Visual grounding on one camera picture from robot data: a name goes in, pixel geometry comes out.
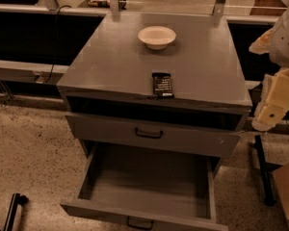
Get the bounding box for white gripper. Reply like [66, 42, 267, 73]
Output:
[251, 67, 289, 132]

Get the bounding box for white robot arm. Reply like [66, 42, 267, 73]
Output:
[249, 7, 289, 132]

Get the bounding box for grey drawer cabinet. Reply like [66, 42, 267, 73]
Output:
[56, 11, 253, 178]

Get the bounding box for closed grey top drawer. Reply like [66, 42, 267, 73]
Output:
[66, 113, 240, 158]

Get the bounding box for open grey middle drawer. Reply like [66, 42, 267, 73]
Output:
[61, 143, 228, 231]

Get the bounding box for black metal leg right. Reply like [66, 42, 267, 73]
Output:
[253, 135, 276, 207]

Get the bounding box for black metal leg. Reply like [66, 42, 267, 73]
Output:
[253, 135, 276, 207]
[3, 193, 28, 231]

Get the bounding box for white bowl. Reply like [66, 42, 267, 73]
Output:
[138, 26, 176, 50]

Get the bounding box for black metal leg left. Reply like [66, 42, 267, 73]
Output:
[3, 193, 28, 231]

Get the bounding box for black cable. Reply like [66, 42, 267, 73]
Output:
[42, 4, 73, 85]

